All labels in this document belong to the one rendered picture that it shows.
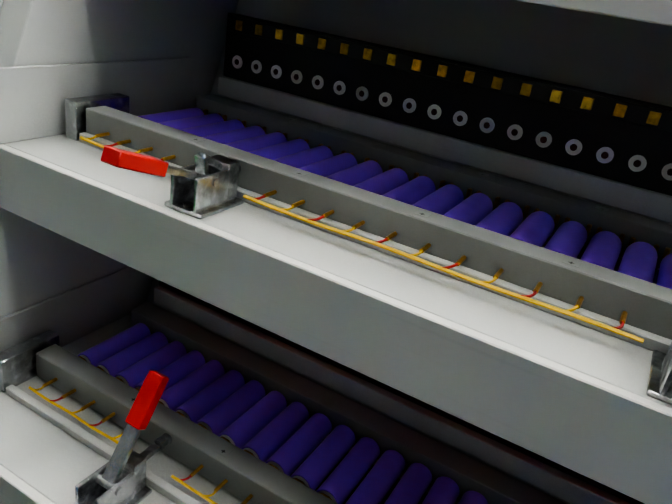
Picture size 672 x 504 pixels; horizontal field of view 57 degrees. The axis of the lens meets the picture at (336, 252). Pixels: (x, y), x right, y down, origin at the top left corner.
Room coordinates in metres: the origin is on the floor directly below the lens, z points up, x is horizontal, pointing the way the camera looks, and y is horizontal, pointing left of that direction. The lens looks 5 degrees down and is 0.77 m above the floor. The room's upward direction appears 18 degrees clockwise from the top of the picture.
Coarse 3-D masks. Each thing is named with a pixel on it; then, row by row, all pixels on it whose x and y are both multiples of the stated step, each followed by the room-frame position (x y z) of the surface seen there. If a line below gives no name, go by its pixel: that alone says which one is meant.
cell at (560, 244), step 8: (568, 224) 0.38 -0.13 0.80; (576, 224) 0.38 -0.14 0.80; (560, 232) 0.37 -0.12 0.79; (568, 232) 0.37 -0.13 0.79; (576, 232) 0.37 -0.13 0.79; (584, 232) 0.38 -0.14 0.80; (552, 240) 0.36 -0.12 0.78; (560, 240) 0.35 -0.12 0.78; (568, 240) 0.35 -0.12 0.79; (576, 240) 0.36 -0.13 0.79; (584, 240) 0.38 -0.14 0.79; (552, 248) 0.34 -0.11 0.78; (560, 248) 0.34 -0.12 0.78; (568, 248) 0.34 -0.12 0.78; (576, 248) 0.35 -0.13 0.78; (576, 256) 0.35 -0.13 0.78
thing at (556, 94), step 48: (240, 48) 0.54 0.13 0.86; (288, 48) 0.51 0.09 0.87; (336, 48) 0.49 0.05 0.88; (384, 48) 0.48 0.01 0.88; (336, 96) 0.50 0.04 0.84; (432, 96) 0.47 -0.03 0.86; (480, 96) 0.45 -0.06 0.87; (528, 96) 0.43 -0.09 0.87; (576, 96) 0.42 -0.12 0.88; (480, 144) 0.46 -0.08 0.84; (528, 144) 0.44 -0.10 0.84; (624, 144) 0.41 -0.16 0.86
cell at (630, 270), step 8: (632, 248) 0.36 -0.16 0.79; (640, 248) 0.36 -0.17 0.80; (648, 248) 0.36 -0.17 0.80; (624, 256) 0.36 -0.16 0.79; (632, 256) 0.35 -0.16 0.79; (640, 256) 0.35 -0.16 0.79; (648, 256) 0.35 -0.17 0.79; (656, 256) 0.36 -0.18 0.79; (624, 264) 0.34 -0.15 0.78; (632, 264) 0.34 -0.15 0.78; (640, 264) 0.34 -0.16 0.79; (648, 264) 0.34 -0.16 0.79; (624, 272) 0.33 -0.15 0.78; (632, 272) 0.32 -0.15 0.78; (640, 272) 0.32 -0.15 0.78; (648, 272) 0.33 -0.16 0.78; (648, 280) 0.32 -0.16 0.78
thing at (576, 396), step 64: (64, 64) 0.44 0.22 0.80; (128, 64) 0.49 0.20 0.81; (0, 128) 0.41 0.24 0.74; (64, 128) 0.45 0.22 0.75; (384, 128) 0.48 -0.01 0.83; (0, 192) 0.42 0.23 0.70; (64, 192) 0.39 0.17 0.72; (128, 192) 0.37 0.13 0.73; (576, 192) 0.43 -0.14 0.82; (640, 192) 0.41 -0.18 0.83; (128, 256) 0.37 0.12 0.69; (192, 256) 0.35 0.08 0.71; (256, 256) 0.32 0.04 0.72; (320, 256) 0.33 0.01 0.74; (384, 256) 0.34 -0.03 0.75; (256, 320) 0.33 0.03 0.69; (320, 320) 0.31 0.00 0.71; (384, 320) 0.29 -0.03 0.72; (448, 320) 0.28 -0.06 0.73; (512, 320) 0.29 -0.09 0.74; (448, 384) 0.29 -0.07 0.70; (512, 384) 0.27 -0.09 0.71; (576, 384) 0.26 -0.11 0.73; (640, 384) 0.26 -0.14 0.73; (576, 448) 0.26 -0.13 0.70; (640, 448) 0.25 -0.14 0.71
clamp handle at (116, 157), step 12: (108, 156) 0.29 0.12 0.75; (120, 156) 0.29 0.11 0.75; (132, 156) 0.30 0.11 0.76; (144, 156) 0.31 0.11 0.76; (204, 156) 0.35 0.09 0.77; (132, 168) 0.30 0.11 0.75; (144, 168) 0.31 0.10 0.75; (156, 168) 0.32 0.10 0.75; (168, 168) 0.32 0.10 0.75; (180, 168) 0.34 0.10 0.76; (204, 168) 0.35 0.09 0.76
